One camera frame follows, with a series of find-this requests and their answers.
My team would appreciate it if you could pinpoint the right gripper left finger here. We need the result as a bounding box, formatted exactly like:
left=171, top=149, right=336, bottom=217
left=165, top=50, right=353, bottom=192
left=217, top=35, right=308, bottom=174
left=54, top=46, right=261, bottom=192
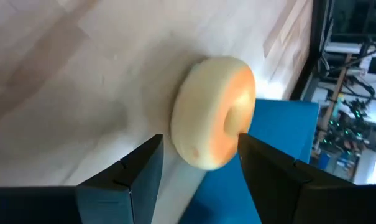
left=0, top=134, right=164, bottom=224

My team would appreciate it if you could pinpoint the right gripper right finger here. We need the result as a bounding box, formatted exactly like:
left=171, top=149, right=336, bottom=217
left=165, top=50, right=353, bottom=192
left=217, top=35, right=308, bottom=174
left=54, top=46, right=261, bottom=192
left=237, top=133, right=376, bottom=224

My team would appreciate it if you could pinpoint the yellow sponge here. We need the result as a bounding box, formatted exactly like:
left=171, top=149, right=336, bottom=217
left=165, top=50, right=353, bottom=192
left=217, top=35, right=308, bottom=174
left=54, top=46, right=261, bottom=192
left=170, top=55, right=257, bottom=171

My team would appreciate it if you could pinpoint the black aluminium table frame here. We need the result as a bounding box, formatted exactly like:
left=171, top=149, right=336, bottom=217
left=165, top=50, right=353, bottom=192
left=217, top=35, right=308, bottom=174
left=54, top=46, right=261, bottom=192
left=290, top=0, right=333, bottom=101

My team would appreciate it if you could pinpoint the blue plastic bin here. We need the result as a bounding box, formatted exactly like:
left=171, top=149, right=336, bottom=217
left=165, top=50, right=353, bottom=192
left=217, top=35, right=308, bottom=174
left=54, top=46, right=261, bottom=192
left=178, top=98, right=319, bottom=224

